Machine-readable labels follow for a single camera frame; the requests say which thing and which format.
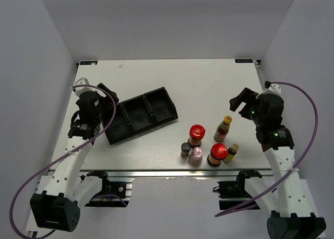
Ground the yellow-cap tall sauce bottle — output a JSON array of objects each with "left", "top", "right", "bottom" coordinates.
[{"left": 213, "top": 115, "right": 232, "bottom": 142}]

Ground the beige-cap small yellow bottle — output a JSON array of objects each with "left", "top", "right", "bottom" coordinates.
[{"left": 223, "top": 144, "right": 239, "bottom": 163}]

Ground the red-lid sauce jar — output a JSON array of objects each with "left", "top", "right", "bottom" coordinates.
[
  {"left": 207, "top": 143, "right": 228, "bottom": 167},
  {"left": 188, "top": 124, "right": 206, "bottom": 148}
]

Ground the black-lid pepper jar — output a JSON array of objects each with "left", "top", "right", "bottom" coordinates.
[{"left": 180, "top": 142, "right": 191, "bottom": 159}]

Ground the pink-lid spice bottle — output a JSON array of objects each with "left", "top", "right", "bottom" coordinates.
[{"left": 188, "top": 147, "right": 204, "bottom": 167}]

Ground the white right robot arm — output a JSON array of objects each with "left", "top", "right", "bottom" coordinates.
[{"left": 230, "top": 85, "right": 326, "bottom": 238}]

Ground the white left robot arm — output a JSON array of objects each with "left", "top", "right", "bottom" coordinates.
[{"left": 30, "top": 81, "right": 118, "bottom": 232}]

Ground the black three-compartment tray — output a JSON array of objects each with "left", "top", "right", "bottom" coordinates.
[{"left": 105, "top": 87, "right": 178, "bottom": 145}]

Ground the blue left corner sticker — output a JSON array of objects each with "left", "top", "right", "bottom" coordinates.
[{"left": 79, "top": 61, "right": 98, "bottom": 66}]

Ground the blue corner sticker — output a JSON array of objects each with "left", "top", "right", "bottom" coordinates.
[
  {"left": 235, "top": 58, "right": 253, "bottom": 63},
  {"left": 79, "top": 61, "right": 98, "bottom": 66}
]

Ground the blue right corner sticker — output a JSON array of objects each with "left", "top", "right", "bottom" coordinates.
[{"left": 235, "top": 58, "right": 253, "bottom": 63}]

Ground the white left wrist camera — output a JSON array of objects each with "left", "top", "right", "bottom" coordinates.
[{"left": 71, "top": 77, "right": 96, "bottom": 98}]

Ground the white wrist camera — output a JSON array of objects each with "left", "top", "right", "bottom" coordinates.
[
  {"left": 256, "top": 81, "right": 281, "bottom": 99},
  {"left": 71, "top": 77, "right": 96, "bottom": 98}
]

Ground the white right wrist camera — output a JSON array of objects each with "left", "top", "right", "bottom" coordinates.
[{"left": 256, "top": 81, "right": 281, "bottom": 99}]

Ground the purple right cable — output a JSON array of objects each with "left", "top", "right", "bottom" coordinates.
[{"left": 214, "top": 81, "right": 319, "bottom": 218}]

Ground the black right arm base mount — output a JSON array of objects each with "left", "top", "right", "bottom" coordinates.
[{"left": 212, "top": 170, "right": 262, "bottom": 210}]

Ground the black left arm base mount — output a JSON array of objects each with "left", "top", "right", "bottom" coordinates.
[{"left": 80, "top": 171, "right": 132, "bottom": 208}]

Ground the aluminium table edge rail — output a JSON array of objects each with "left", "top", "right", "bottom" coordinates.
[{"left": 78, "top": 168, "right": 275, "bottom": 178}]

